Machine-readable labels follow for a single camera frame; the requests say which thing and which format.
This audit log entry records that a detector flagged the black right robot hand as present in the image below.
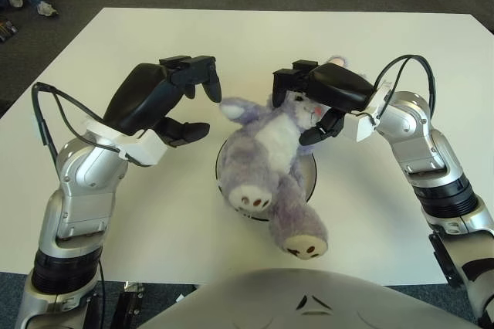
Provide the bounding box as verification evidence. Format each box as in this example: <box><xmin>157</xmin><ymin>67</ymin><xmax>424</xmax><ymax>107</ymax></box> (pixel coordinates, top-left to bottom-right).
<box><xmin>272</xmin><ymin>59</ymin><xmax>376</xmax><ymax>147</ymax></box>

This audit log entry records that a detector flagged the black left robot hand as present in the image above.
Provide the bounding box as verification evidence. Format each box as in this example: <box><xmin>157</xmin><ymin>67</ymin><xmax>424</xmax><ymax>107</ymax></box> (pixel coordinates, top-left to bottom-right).
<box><xmin>103</xmin><ymin>55</ymin><xmax>223</xmax><ymax>148</ymax></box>

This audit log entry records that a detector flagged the purple plush bunny doll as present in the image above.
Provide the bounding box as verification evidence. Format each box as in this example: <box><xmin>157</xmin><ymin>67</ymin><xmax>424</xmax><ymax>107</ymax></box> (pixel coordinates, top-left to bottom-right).
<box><xmin>215</xmin><ymin>55</ymin><xmax>370</xmax><ymax>260</ymax></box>

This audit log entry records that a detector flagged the white plate with black rim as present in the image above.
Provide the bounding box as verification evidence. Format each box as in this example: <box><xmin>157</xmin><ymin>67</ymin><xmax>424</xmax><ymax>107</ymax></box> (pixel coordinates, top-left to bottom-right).
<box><xmin>214</xmin><ymin>139</ymin><xmax>318</xmax><ymax>222</ymax></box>

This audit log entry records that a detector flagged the dark object at left edge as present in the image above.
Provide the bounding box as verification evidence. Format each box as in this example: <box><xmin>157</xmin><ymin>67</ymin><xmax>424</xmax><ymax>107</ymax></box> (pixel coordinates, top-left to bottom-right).
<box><xmin>0</xmin><ymin>19</ymin><xmax>19</xmax><ymax>42</ymax></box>

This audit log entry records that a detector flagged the black metal stand part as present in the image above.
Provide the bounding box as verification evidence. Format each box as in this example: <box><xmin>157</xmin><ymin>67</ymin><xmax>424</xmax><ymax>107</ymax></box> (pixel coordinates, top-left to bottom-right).
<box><xmin>111</xmin><ymin>282</ymin><xmax>146</xmax><ymax>329</ymax></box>

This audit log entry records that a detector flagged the silver robot torso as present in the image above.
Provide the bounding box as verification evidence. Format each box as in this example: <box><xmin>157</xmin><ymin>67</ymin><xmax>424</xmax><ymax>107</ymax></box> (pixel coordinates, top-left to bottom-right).
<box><xmin>138</xmin><ymin>266</ymin><xmax>479</xmax><ymax>329</ymax></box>

